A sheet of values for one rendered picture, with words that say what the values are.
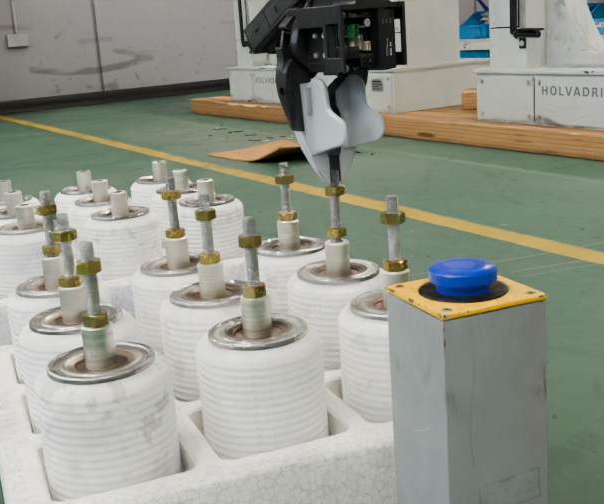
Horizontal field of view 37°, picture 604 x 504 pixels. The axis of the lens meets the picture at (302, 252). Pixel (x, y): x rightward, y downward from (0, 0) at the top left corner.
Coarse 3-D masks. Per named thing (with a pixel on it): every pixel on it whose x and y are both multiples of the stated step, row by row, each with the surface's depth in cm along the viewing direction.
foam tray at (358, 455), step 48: (0, 384) 82; (336, 384) 78; (0, 432) 72; (192, 432) 69; (336, 432) 71; (384, 432) 67; (192, 480) 62; (240, 480) 62; (288, 480) 64; (336, 480) 65; (384, 480) 67
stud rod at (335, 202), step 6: (336, 174) 81; (336, 180) 81; (330, 198) 82; (336, 198) 82; (336, 204) 82; (330, 210) 82; (336, 210) 82; (330, 216) 82; (336, 216) 82; (336, 222) 82; (336, 240) 83
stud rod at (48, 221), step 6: (42, 192) 84; (48, 192) 84; (42, 198) 84; (48, 198) 84; (42, 204) 84; (48, 204) 84; (48, 216) 84; (48, 222) 84; (48, 228) 84; (48, 234) 85; (48, 240) 85
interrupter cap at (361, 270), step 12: (312, 264) 86; (324, 264) 86; (360, 264) 85; (372, 264) 85; (300, 276) 82; (312, 276) 82; (324, 276) 82; (348, 276) 81; (360, 276) 81; (372, 276) 81
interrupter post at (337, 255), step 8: (328, 240) 84; (344, 240) 83; (328, 248) 82; (336, 248) 82; (344, 248) 82; (328, 256) 83; (336, 256) 82; (344, 256) 82; (328, 264) 83; (336, 264) 82; (344, 264) 83; (328, 272) 83; (336, 272) 83; (344, 272) 83
